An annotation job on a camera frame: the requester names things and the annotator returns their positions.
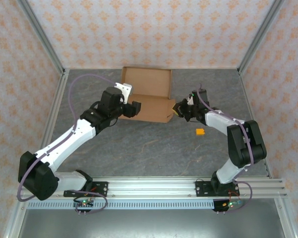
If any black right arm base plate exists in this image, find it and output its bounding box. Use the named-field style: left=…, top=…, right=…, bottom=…
left=195, top=180, right=240, bottom=198

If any grey slotted cable duct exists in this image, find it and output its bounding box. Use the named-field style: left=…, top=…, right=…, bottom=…
left=26, top=200, right=244, bottom=210

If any aluminium table side rail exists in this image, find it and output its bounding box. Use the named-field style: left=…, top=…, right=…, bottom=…
left=29, top=69, right=70, bottom=179
left=238, top=69, right=274, bottom=179

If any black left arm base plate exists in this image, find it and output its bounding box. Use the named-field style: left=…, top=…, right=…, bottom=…
left=63, top=181, right=109, bottom=198

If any grey metal sheet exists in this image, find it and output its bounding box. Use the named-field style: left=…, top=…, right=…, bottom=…
left=14, top=209, right=286, bottom=238

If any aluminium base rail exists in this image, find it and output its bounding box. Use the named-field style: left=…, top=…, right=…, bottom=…
left=16, top=177, right=288, bottom=199

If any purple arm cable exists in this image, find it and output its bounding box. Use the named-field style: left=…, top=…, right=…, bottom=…
left=196, top=84, right=253, bottom=214
left=16, top=73, right=120, bottom=216

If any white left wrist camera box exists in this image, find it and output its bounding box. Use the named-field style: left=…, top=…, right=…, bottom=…
left=115, top=82, right=134, bottom=104

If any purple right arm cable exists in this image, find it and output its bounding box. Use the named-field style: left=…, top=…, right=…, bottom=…
left=196, top=84, right=253, bottom=214

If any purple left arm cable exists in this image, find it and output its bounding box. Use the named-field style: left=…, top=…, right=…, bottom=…
left=16, top=73, right=120, bottom=216

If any aluminium frame post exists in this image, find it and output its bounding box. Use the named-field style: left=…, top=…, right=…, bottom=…
left=238, top=0, right=285, bottom=75
left=16, top=0, right=67, bottom=75

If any brown cardboard box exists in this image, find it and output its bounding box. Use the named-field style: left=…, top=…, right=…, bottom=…
left=119, top=66, right=176, bottom=124

